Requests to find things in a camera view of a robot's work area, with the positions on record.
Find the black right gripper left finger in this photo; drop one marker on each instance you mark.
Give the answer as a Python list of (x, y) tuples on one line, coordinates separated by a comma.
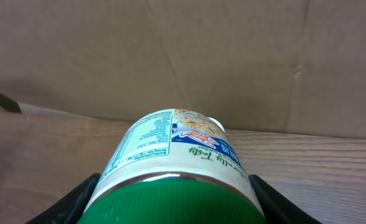
[(69, 209)]

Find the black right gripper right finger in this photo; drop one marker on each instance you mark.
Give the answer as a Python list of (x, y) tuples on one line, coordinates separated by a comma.
[(276, 207)]

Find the green lid white jar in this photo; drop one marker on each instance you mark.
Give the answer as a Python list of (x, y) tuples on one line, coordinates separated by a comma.
[(174, 166)]

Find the white barcode scanner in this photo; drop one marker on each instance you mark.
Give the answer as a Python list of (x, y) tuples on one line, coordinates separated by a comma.
[(217, 123)]

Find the grey plastic mesh basket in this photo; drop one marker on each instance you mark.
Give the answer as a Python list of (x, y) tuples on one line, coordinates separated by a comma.
[(9, 104)]

